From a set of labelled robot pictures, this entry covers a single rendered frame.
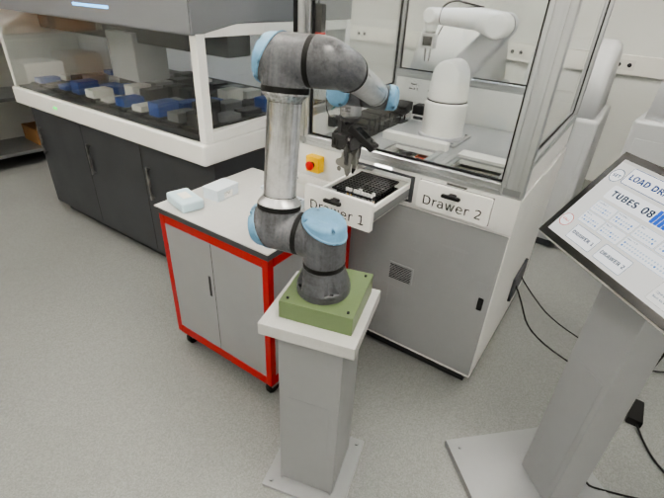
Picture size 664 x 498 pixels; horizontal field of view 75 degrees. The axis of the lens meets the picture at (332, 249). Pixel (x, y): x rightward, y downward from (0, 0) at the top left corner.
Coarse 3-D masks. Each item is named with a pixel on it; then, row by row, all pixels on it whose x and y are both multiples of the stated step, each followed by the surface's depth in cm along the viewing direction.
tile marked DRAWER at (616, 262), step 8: (600, 248) 113; (608, 248) 111; (592, 256) 113; (600, 256) 112; (608, 256) 110; (616, 256) 108; (624, 256) 107; (608, 264) 109; (616, 264) 107; (624, 264) 106; (632, 264) 104; (616, 272) 106
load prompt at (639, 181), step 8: (632, 176) 117; (640, 176) 115; (648, 176) 113; (624, 184) 117; (632, 184) 115; (640, 184) 114; (648, 184) 112; (656, 184) 110; (640, 192) 113; (648, 192) 111; (656, 192) 109; (656, 200) 108
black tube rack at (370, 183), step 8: (352, 176) 177; (360, 176) 178; (368, 176) 178; (376, 176) 179; (344, 184) 170; (352, 184) 170; (360, 184) 170; (368, 184) 171; (376, 184) 171; (384, 184) 172; (392, 184) 172; (344, 192) 170; (352, 192) 163; (368, 192) 164; (376, 192) 164; (384, 192) 172; (392, 192) 173; (376, 200) 166
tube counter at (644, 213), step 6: (648, 204) 109; (642, 210) 110; (648, 210) 108; (654, 210) 107; (660, 210) 106; (642, 216) 109; (648, 216) 108; (654, 216) 106; (660, 216) 105; (648, 222) 107; (654, 222) 106; (660, 222) 105; (660, 228) 104
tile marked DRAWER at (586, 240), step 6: (576, 228) 121; (582, 228) 120; (570, 234) 121; (576, 234) 120; (582, 234) 119; (588, 234) 117; (594, 234) 116; (576, 240) 119; (582, 240) 118; (588, 240) 116; (594, 240) 115; (600, 240) 114; (582, 246) 117; (588, 246) 115; (594, 246) 114
